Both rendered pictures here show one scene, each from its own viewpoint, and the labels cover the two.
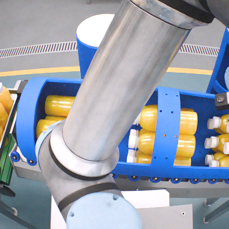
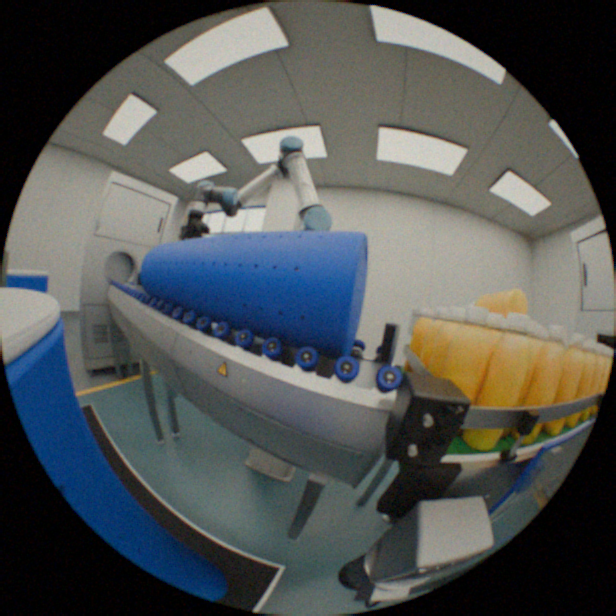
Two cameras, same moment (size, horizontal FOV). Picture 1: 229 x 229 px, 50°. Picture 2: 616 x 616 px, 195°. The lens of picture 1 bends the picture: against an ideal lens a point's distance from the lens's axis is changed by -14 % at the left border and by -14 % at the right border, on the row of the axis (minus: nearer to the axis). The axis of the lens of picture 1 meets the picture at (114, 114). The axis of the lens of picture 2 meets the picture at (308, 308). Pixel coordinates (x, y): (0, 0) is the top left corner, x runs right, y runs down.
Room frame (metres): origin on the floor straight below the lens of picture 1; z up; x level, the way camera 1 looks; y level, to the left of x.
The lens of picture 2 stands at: (0.90, 0.26, 1.07)
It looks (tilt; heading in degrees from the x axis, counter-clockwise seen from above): 3 degrees down; 193
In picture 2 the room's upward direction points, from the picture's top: 9 degrees clockwise
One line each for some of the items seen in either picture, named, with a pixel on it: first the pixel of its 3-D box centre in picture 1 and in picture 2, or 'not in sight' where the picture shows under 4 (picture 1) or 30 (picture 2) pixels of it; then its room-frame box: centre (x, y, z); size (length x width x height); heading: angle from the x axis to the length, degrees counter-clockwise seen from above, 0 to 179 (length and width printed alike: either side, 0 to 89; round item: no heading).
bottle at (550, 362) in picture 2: not in sight; (542, 389); (0.71, 0.65, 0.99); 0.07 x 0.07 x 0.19
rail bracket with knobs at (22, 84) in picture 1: (26, 94); (421, 421); (0.71, 0.38, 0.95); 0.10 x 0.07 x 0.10; 172
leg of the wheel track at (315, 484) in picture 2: not in sight; (302, 517); (0.57, 0.29, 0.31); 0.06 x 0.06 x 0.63; 82
